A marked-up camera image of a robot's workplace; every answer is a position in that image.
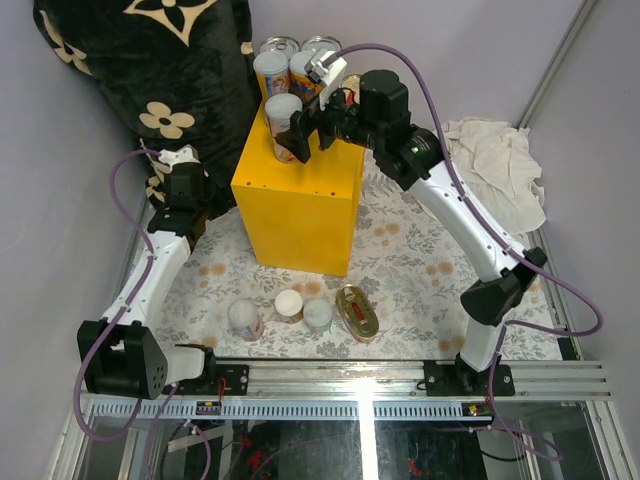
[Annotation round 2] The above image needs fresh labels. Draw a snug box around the can with white lid back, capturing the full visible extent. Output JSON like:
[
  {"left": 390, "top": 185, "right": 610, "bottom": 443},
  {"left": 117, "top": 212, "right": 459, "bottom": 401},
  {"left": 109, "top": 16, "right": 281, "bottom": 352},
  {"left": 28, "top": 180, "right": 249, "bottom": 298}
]
[{"left": 274, "top": 289, "right": 304, "bottom": 324}]

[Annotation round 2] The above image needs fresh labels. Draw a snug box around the black floral plush blanket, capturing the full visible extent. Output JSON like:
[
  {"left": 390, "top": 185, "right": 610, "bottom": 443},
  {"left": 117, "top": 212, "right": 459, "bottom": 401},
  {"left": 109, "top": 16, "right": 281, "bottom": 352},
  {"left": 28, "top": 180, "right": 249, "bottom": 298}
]
[{"left": 33, "top": 0, "right": 261, "bottom": 219}]

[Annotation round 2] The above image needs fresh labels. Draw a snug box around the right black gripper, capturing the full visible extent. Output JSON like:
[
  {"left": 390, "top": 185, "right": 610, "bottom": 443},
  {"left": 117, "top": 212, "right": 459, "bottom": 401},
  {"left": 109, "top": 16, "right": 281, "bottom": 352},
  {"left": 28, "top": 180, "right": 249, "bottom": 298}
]
[{"left": 275, "top": 75, "right": 383, "bottom": 164}]

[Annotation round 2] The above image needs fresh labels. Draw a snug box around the can with white lid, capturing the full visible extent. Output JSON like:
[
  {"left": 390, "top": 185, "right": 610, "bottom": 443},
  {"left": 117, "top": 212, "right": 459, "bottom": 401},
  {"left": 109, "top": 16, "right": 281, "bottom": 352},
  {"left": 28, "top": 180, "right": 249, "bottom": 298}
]
[
  {"left": 274, "top": 289, "right": 304, "bottom": 324},
  {"left": 227, "top": 299, "right": 264, "bottom": 342},
  {"left": 265, "top": 93, "right": 303, "bottom": 164}
]

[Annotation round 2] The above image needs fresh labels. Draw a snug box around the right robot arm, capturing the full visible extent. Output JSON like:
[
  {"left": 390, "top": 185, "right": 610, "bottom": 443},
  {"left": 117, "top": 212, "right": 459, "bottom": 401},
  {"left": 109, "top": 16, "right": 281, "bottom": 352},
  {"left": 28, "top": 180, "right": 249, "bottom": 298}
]
[{"left": 277, "top": 70, "right": 547, "bottom": 395}]

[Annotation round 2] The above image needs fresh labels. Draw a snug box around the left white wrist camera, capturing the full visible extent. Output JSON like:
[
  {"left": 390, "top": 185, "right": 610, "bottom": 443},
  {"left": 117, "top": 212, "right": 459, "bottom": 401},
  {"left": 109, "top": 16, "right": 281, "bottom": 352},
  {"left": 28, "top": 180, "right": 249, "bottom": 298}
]
[{"left": 152, "top": 145, "right": 200, "bottom": 177}]

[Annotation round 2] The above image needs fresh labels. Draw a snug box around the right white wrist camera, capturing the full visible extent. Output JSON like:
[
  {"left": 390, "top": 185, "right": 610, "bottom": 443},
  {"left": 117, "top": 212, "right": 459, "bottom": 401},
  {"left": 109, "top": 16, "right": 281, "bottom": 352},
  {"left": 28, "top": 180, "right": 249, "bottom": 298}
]
[{"left": 305, "top": 48, "right": 347, "bottom": 110}]

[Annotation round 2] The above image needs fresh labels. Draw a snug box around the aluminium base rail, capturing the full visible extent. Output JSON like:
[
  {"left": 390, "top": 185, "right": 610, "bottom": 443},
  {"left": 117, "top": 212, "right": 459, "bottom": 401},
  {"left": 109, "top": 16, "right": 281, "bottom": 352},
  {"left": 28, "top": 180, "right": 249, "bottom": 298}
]
[{"left": 81, "top": 358, "right": 639, "bottom": 479}]

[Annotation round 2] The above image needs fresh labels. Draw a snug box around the tall porridge can plastic lid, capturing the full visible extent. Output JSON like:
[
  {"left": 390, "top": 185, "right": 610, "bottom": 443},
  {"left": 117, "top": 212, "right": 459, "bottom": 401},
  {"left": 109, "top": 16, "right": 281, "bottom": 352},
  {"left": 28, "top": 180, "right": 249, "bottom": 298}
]
[{"left": 253, "top": 51, "right": 290, "bottom": 102}]

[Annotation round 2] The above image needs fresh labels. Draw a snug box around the yellow wooden shelf cabinet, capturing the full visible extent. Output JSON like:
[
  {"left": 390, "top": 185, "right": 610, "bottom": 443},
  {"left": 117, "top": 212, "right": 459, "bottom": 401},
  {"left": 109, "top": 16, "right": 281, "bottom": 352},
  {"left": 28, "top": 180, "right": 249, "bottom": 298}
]
[{"left": 231, "top": 110, "right": 365, "bottom": 276}]

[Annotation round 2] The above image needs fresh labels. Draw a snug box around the silver can with clear lid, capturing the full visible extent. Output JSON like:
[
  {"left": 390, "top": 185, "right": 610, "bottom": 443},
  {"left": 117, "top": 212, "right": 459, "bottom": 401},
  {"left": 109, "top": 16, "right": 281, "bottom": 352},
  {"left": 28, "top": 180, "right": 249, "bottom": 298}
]
[{"left": 303, "top": 299, "right": 333, "bottom": 333}]

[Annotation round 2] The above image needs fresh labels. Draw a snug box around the gold oval tin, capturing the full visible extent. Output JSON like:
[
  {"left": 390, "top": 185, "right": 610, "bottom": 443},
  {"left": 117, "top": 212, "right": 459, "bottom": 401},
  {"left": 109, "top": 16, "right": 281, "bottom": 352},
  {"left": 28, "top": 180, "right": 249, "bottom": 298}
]
[
  {"left": 336, "top": 284, "right": 380, "bottom": 343},
  {"left": 341, "top": 74, "right": 361, "bottom": 104}
]

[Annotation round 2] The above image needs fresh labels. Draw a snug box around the purple cable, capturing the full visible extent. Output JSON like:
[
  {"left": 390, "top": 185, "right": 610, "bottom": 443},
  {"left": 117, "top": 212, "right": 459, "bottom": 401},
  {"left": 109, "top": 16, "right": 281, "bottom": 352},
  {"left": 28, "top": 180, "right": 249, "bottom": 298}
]
[
  {"left": 332, "top": 43, "right": 605, "bottom": 461},
  {"left": 72, "top": 148, "right": 174, "bottom": 444}
]

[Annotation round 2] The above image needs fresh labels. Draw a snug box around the blue soup can top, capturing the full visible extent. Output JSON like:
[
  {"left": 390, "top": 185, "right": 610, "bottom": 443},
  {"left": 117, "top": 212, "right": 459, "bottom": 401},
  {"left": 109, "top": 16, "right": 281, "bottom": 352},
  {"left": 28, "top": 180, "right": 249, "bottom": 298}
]
[{"left": 259, "top": 35, "right": 300, "bottom": 58}]

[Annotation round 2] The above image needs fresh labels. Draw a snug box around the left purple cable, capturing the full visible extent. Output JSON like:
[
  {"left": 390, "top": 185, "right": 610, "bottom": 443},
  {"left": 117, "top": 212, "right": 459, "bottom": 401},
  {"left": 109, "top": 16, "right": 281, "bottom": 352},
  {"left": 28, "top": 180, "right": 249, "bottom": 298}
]
[{"left": 72, "top": 148, "right": 174, "bottom": 444}]

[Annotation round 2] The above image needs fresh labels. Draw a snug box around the aluminium corner post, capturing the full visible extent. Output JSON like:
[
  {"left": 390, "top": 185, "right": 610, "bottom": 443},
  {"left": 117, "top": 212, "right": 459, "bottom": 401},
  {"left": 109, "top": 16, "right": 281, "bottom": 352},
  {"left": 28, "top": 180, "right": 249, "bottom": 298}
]
[{"left": 516, "top": 0, "right": 601, "bottom": 128}]

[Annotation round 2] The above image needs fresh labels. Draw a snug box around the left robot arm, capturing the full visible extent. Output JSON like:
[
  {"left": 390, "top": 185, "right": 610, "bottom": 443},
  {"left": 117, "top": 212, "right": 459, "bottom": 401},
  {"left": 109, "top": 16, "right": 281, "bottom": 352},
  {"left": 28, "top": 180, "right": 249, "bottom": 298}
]
[{"left": 76, "top": 146, "right": 219, "bottom": 399}]

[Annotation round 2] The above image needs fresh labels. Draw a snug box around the can with white lid front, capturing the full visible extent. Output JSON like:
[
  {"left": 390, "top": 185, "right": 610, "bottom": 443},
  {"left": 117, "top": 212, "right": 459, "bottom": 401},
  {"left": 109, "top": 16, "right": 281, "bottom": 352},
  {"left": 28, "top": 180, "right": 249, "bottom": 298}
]
[{"left": 265, "top": 93, "right": 303, "bottom": 164}]

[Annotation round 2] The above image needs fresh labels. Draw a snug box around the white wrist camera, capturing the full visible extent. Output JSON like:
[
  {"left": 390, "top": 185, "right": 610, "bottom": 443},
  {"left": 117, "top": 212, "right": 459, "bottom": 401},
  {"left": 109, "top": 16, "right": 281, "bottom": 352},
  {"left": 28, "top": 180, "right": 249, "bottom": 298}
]
[
  {"left": 305, "top": 48, "right": 347, "bottom": 110},
  {"left": 152, "top": 145, "right": 200, "bottom": 177}
]

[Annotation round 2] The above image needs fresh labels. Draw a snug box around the floral patterned table mat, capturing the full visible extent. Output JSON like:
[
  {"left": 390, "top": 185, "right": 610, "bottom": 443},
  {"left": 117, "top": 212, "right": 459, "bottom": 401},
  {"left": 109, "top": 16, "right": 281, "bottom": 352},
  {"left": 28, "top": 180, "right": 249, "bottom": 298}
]
[{"left": 149, "top": 141, "right": 556, "bottom": 360}]

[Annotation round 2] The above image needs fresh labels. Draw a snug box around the white crumpled cloth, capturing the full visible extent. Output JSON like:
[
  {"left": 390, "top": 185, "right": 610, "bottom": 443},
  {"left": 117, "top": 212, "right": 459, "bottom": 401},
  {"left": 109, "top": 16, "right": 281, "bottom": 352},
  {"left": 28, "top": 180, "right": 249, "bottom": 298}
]
[{"left": 442, "top": 117, "right": 546, "bottom": 235}]

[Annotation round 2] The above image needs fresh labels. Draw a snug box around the yellow orange can plastic lid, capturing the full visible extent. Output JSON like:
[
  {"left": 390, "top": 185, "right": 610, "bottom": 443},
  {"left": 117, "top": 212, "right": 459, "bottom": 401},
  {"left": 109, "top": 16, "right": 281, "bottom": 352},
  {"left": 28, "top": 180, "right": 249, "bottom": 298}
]
[{"left": 289, "top": 50, "right": 323, "bottom": 103}]

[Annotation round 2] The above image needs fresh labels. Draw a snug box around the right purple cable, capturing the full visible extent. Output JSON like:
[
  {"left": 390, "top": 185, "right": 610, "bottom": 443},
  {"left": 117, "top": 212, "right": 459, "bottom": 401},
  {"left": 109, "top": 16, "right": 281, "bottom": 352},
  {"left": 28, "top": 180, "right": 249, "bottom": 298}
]
[{"left": 332, "top": 43, "right": 605, "bottom": 461}]

